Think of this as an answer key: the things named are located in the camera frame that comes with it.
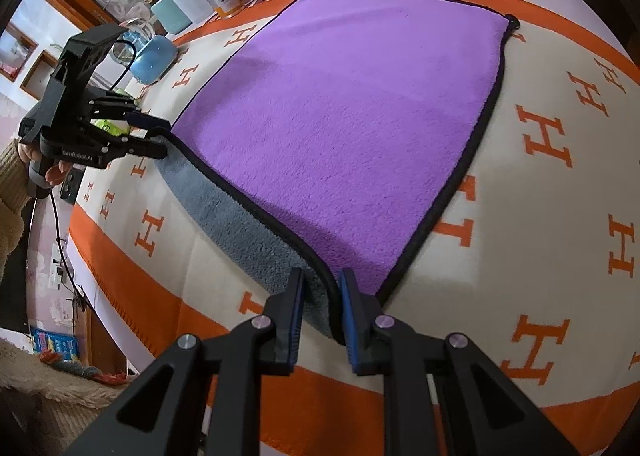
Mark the orange cream H-pattern tablecloth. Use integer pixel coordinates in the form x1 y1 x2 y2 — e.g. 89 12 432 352
67 0 639 455

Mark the person's left hand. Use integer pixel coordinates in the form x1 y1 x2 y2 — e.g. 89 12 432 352
17 143 73 188

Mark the teal cylindrical container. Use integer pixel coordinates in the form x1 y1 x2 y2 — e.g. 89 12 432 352
151 0 192 34

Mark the blue snow globe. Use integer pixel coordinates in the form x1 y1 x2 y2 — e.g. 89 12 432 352
110 18 178 86

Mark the purple and grey towel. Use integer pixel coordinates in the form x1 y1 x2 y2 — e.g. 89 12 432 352
153 0 520 340

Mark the green tissue pack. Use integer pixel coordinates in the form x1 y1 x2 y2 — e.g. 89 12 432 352
91 87 140 136

